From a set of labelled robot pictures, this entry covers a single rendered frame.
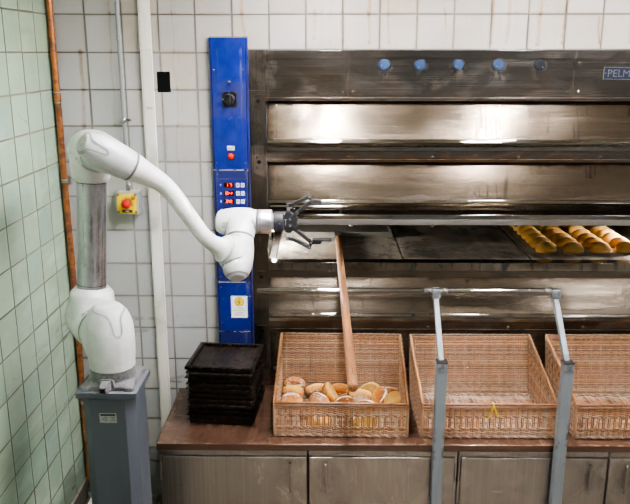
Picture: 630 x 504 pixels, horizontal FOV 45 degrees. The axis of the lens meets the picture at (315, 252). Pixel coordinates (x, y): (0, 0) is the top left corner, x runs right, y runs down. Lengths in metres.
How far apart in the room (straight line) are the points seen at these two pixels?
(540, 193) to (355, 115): 0.87
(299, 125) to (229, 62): 0.39
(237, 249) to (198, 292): 0.86
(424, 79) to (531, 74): 0.45
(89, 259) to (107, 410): 0.52
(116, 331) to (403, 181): 1.44
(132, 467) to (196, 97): 1.53
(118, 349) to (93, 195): 0.53
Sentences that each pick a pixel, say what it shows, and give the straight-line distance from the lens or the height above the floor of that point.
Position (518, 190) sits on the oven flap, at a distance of 3.44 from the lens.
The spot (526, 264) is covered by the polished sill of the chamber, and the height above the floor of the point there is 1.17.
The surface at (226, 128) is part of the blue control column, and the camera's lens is 3.30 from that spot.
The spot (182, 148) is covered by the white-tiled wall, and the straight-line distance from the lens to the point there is 3.37.
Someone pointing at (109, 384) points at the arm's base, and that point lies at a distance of 2.65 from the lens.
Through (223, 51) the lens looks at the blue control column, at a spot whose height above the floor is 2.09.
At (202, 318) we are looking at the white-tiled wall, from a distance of 3.54.
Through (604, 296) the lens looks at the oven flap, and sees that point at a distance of 3.69.
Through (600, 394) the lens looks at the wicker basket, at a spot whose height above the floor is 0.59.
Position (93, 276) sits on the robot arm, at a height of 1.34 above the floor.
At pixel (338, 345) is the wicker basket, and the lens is 3.49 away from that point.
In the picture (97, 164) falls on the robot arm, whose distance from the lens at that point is 2.55.
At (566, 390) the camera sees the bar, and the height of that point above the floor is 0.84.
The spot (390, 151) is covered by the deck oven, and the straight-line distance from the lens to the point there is 3.33.
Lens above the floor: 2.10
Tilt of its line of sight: 15 degrees down
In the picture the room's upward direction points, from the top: straight up
